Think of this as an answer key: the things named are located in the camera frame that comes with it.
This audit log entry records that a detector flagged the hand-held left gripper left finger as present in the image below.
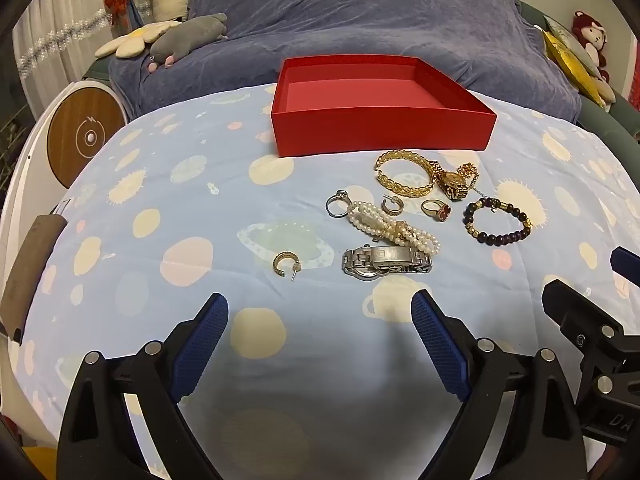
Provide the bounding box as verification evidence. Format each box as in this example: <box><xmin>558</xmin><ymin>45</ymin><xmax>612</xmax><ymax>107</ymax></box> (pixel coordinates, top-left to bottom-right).
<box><xmin>56</xmin><ymin>292</ymin><xmax>231</xmax><ymax>480</ymax></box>

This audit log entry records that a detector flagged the gold wristwatch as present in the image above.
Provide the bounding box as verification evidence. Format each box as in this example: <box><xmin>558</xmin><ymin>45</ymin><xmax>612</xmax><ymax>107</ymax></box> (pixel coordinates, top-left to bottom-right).
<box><xmin>429</xmin><ymin>160</ymin><xmax>475</xmax><ymax>202</ymax></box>

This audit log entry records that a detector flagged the light blue planet print sheet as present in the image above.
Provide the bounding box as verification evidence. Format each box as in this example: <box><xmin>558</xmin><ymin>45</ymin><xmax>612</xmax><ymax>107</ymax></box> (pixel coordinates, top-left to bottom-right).
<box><xmin>10</xmin><ymin>82</ymin><xmax>640</xmax><ymax>480</ymax></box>

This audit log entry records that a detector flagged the blue-purple blanket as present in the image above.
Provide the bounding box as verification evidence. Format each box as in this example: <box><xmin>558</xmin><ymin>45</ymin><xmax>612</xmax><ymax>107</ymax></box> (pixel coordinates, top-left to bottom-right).
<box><xmin>109</xmin><ymin>0</ymin><xmax>583</xmax><ymax>123</ymax></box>

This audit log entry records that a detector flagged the dark beaded bracelet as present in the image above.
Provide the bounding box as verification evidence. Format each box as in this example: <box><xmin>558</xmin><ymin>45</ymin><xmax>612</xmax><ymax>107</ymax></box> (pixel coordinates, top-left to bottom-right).
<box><xmin>462</xmin><ymin>197</ymin><xmax>533</xmax><ymax>247</ymax></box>

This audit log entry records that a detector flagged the round white device wooden face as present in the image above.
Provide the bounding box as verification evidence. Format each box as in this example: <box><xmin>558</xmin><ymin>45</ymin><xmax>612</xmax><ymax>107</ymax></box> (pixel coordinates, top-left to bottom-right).
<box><xmin>0</xmin><ymin>77</ymin><xmax>127</xmax><ymax>241</ymax></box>

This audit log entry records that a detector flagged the silver ring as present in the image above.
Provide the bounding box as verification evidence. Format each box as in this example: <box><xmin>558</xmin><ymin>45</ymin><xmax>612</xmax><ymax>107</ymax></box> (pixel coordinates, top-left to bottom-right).
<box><xmin>325</xmin><ymin>190</ymin><xmax>351</xmax><ymax>218</ymax></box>

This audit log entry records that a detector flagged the grey plush toy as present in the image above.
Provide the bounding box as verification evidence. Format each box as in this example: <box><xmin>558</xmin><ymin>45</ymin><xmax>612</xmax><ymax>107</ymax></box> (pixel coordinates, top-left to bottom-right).
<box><xmin>148</xmin><ymin>13</ymin><xmax>230</xmax><ymax>68</ymax></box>

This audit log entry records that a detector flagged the yellow cushion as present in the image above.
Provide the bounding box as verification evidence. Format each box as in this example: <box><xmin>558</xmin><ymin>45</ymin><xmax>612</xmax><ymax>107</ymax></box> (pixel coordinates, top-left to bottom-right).
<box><xmin>542</xmin><ymin>30</ymin><xmax>608</xmax><ymax>106</ymax></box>

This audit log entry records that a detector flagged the brown cloth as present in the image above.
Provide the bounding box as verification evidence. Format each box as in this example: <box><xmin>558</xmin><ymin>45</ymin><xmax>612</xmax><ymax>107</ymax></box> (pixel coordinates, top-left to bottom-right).
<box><xmin>0</xmin><ymin>214</ymin><xmax>68</xmax><ymax>331</ymax></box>

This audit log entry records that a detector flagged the gold ring with red stone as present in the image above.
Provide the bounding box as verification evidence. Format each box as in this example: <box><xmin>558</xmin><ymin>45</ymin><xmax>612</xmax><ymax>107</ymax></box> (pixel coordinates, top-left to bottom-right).
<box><xmin>421</xmin><ymin>199</ymin><xmax>453</xmax><ymax>223</ymax></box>

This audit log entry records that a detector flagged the red bow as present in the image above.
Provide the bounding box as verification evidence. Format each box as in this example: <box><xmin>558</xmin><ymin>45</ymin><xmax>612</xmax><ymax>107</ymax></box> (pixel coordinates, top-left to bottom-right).
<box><xmin>105</xmin><ymin>0</ymin><xmax>133</xmax><ymax>26</ymax></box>

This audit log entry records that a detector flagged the silver wristwatch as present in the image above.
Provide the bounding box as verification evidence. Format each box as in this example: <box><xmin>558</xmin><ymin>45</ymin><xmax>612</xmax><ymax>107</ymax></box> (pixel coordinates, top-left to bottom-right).
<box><xmin>342</xmin><ymin>243</ymin><xmax>433</xmax><ymax>282</ymax></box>

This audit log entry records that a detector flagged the grey cushion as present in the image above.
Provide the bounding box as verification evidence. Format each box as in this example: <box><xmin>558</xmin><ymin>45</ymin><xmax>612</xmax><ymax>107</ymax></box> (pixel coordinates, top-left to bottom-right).
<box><xmin>544</xmin><ymin>15</ymin><xmax>601</xmax><ymax>76</ymax></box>

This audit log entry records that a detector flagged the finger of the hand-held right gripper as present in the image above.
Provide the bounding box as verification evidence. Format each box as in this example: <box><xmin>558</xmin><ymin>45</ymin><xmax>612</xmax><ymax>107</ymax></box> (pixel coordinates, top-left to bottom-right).
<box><xmin>541</xmin><ymin>280</ymin><xmax>640</xmax><ymax>376</ymax></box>
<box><xmin>610</xmin><ymin>246</ymin><xmax>640</xmax><ymax>287</ymax></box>

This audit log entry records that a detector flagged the gold braided bangle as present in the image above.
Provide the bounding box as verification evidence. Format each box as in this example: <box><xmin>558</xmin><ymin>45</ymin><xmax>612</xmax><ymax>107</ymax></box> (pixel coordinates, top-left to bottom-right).
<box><xmin>375</xmin><ymin>150</ymin><xmax>434</xmax><ymax>198</ymax></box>

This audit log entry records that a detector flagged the white pearl bracelet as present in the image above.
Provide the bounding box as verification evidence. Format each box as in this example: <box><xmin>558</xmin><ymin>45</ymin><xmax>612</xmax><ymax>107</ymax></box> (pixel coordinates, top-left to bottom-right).
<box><xmin>347</xmin><ymin>201</ymin><xmax>442</xmax><ymax>255</ymax></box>

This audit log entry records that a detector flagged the white curtain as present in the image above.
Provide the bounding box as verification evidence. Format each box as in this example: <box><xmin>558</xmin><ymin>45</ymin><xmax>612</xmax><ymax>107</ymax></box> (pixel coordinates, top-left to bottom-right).
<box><xmin>12</xmin><ymin>0</ymin><xmax>138</xmax><ymax>121</ymax></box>

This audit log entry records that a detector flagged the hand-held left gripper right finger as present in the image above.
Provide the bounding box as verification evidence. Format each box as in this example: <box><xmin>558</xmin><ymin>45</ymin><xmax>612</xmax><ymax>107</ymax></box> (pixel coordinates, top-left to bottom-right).
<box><xmin>411</xmin><ymin>289</ymin><xmax>587</xmax><ymax>480</ymax></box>

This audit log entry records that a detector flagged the flower shaped cushion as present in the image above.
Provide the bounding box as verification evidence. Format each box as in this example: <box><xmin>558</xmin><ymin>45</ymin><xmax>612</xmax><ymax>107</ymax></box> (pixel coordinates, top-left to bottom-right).
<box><xmin>95</xmin><ymin>20</ymin><xmax>186</xmax><ymax>59</ymax></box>

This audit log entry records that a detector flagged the gold chain bracelet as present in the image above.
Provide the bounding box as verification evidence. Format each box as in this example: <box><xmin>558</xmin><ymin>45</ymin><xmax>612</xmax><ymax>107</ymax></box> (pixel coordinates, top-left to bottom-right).
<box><xmin>457</xmin><ymin>162</ymin><xmax>488</xmax><ymax>198</ymax></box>

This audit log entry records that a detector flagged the silver tinsel garland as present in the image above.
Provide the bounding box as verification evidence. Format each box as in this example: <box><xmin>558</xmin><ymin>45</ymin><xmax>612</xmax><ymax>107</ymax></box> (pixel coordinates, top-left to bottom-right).
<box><xmin>17</xmin><ymin>2</ymin><xmax>151</xmax><ymax>73</ymax></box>

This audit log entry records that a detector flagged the red monkey plush toy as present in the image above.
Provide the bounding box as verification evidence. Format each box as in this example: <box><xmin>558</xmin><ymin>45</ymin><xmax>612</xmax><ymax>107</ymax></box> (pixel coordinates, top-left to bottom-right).
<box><xmin>571</xmin><ymin>9</ymin><xmax>612</xmax><ymax>83</ymax></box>

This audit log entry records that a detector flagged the green sofa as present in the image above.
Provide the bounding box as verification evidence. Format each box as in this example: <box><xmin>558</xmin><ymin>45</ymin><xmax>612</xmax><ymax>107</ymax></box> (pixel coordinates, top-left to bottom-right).
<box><xmin>520</xmin><ymin>0</ymin><xmax>640</xmax><ymax>146</ymax></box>

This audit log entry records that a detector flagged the red cardboard box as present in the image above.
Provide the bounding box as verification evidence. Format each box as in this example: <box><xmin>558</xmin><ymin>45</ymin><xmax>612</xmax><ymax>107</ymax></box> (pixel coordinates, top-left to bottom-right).
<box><xmin>270</xmin><ymin>55</ymin><xmax>498</xmax><ymax>159</ymax></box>

